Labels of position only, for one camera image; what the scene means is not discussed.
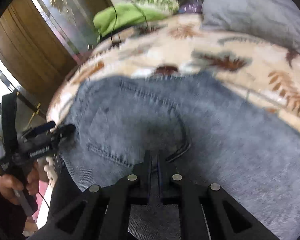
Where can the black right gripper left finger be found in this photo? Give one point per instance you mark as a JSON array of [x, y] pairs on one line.
[[143, 173]]

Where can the beige leaf pattern blanket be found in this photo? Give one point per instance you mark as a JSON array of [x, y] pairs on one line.
[[264, 73]]

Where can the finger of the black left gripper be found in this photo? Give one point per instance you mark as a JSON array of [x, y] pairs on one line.
[[61, 133]]

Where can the person's left hand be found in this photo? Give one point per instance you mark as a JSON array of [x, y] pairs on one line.
[[9, 184]]

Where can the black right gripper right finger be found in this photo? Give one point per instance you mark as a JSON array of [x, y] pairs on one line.
[[165, 183]]

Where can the purple plastic bag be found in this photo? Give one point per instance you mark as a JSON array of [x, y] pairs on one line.
[[191, 7]]

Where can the grey quilted pillow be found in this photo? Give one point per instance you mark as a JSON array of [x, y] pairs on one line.
[[277, 21]]

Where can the green patterned cloth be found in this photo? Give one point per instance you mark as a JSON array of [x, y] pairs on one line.
[[133, 12]]

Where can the wooden glass panel door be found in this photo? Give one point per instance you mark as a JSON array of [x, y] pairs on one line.
[[42, 41]]

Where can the blue denim jeans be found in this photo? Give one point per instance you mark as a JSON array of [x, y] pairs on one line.
[[209, 133]]

